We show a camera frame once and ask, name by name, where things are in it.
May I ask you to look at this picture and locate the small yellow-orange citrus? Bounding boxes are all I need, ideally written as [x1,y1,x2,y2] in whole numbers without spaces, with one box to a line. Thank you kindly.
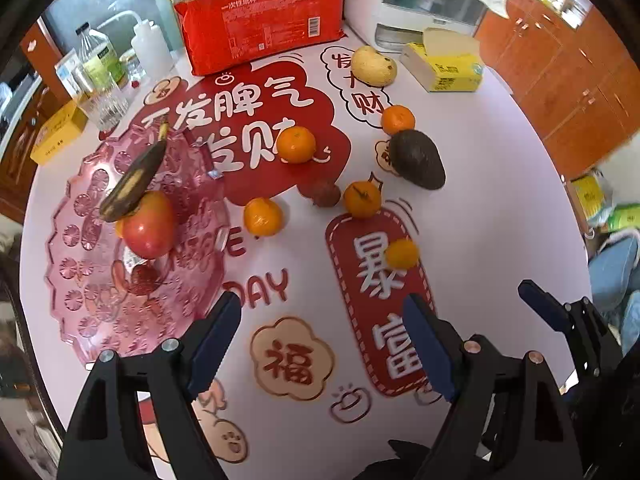
[384,238,420,271]

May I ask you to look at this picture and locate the dark red small fruit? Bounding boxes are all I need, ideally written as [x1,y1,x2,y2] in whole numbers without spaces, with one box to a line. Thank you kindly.
[129,263,160,296]

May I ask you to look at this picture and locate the dark green avocado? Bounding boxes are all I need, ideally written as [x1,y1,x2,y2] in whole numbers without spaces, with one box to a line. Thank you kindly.
[388,129,446,191]

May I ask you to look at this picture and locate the red apple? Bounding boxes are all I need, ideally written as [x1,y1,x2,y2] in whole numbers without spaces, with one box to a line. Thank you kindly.
[123,191,177,259]

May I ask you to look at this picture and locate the orange with dark scar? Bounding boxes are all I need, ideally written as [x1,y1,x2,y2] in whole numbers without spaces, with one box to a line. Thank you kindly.
[343,181,382,219]

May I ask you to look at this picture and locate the overripe dark banana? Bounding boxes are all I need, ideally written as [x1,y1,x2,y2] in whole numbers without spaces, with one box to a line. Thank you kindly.
[99,117,169,223]

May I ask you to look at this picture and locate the small orange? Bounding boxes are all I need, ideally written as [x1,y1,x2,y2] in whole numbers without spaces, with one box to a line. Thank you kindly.
[381,105,416,136]

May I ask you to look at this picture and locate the brown lychee fruit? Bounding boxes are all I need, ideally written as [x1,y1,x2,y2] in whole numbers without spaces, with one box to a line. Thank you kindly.
[310,181,342,208]

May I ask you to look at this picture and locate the pink plastic fruit tray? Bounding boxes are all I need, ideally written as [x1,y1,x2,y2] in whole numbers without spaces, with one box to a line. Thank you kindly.
[46,125,230,365]

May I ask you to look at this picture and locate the printed white red table mat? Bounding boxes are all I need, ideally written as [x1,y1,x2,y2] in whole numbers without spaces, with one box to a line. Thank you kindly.
[18,24,594,480]

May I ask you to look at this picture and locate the large orange near tray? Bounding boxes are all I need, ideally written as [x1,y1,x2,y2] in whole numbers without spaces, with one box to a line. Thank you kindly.
[243,197,284,237]

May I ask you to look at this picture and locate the yellow tissue box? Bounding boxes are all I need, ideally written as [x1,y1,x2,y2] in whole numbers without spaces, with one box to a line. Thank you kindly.
[400,27,485,92]

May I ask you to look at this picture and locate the yellow pear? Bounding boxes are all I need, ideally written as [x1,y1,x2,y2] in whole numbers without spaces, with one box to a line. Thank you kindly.
[350,46,397,88]

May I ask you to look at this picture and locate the yellow flat box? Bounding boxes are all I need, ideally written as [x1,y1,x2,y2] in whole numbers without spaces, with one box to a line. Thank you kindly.
[30,101,88,166]

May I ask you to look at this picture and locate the clear glass cup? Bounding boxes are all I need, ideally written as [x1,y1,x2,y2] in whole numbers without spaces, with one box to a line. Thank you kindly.
[78,78,129,131]

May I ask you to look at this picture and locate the clear plastic bottle green label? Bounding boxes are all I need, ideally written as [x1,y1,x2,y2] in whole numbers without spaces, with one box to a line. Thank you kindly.
[76,22,126,89]

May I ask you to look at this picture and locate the white squeeze bottle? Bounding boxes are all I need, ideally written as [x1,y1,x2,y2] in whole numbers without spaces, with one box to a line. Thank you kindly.
[131,20,175,80]

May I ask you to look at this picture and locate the red paper cup package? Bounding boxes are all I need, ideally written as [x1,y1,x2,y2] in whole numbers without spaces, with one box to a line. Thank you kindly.
[172,0,343,76]

